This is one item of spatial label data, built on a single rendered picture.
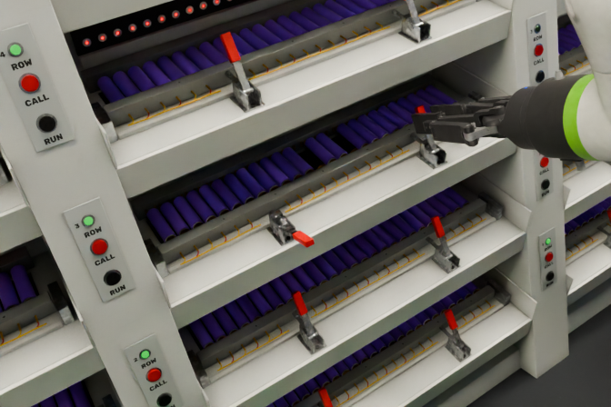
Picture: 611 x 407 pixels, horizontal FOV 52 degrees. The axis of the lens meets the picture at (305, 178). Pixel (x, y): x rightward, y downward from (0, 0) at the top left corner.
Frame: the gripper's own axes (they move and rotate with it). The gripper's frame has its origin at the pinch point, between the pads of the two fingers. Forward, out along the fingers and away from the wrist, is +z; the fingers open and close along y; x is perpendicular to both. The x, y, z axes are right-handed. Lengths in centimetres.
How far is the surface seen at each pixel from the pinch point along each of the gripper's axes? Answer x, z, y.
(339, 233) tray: -9.7, 3.2, -19.2
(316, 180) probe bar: -2.5, 7.4, -18.0
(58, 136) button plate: 16, -4, -49
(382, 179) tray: -6.1, 5.3, -8.9
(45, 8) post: 28, -6, -45
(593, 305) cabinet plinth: -56, 18, 38
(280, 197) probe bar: -2.5, 7.2, -24.2
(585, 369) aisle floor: -61, 10, 24
